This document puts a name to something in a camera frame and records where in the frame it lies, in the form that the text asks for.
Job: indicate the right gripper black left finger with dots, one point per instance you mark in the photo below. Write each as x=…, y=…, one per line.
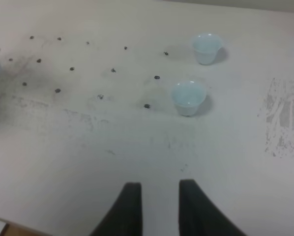
x=125, y=218

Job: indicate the pale blue teacup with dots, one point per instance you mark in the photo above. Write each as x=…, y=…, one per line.
x=187, y=97
x=206, y=47

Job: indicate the far pale blue teacup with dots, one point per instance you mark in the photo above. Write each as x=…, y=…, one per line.
x=206, y=47

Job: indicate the near pale blue teacup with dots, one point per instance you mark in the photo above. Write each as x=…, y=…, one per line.
x=187, y=97

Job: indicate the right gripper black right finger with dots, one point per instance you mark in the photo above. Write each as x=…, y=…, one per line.
x=198, y=216

